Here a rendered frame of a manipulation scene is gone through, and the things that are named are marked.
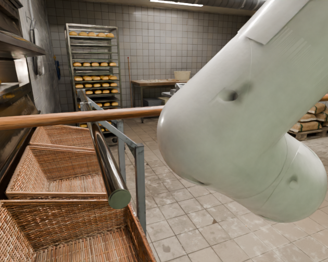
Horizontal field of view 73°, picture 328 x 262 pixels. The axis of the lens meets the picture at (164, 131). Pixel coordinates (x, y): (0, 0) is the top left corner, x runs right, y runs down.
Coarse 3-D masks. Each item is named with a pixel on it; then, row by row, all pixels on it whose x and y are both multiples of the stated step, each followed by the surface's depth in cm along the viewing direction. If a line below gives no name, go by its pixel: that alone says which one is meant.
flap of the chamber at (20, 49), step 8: (0, 40) 61; (8, 40) 69; (16, 40) 81; (0, 48) 80; (8, 48) 84; (16, 48) 89; (24, 48) 94; (32, 48) 113; (0, 56) 119; (8, 56) 129; (16, 56) 139; (32, 56) 168
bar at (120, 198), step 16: (80, 96) 112; (96, 128) 55; (112, 128) 99; (96, 144) 45; (128, 144) 104; (112, 160) 38; (112, 176) 32; (144, 176) 110; (112, 192) 28; (128, 192) 29; (144, 192) 113; (144, 208) 116; (144, 224) 118
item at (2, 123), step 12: (324, 96) 93; (132, 108) 63; (144, 108) 64; (156, 108) 65; (0, 120) 51; (12, 120) 52; (24, 120) 53; (36, 120) 54; (48, 120) 54; (60, 120) 56; (72, 120) 57; (84, 120) 58; (96, 120) 59; (108, 120) 61
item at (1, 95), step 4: (16, 84) 158; (20, 84) 158; (24, 84) 159; (28, 84) 171; (8, 88) 133; (12, 88) 133; (16, 88) 134; (20, 88) 144; (24, 88) 157; (0, 92) 117; (4, 92) 117; (8, 92) 118; (12, 92) 125; (16, 92) 133; (20, 92) 143; (0, 96) 104; (4, 96) 109; (8, 96) 116; (12, 96) 124; (0, 100) 103; (4, 100) 109; (0, 104) 102
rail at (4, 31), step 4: (0, 28) 64; (0, 32) 63; (4, 32) 67; (8, 32) 72; (12, 36) 76; (16, 36) 82; (20, 40) 88; (24, 40) 97; (28, 44) 106; (32, 44) 117; (40, 48) 146
